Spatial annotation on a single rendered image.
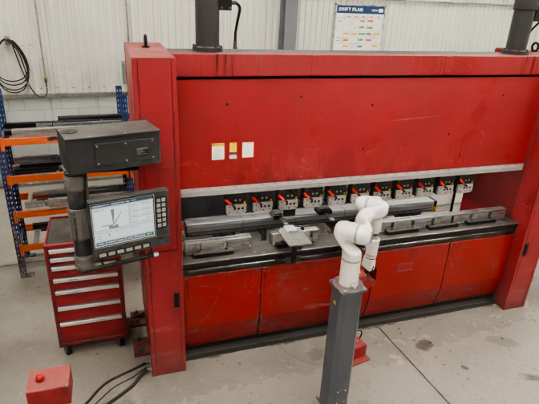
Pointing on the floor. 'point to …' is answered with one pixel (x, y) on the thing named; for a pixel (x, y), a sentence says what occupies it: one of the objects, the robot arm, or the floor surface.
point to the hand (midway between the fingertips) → (366, 272)
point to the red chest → (83, 292)
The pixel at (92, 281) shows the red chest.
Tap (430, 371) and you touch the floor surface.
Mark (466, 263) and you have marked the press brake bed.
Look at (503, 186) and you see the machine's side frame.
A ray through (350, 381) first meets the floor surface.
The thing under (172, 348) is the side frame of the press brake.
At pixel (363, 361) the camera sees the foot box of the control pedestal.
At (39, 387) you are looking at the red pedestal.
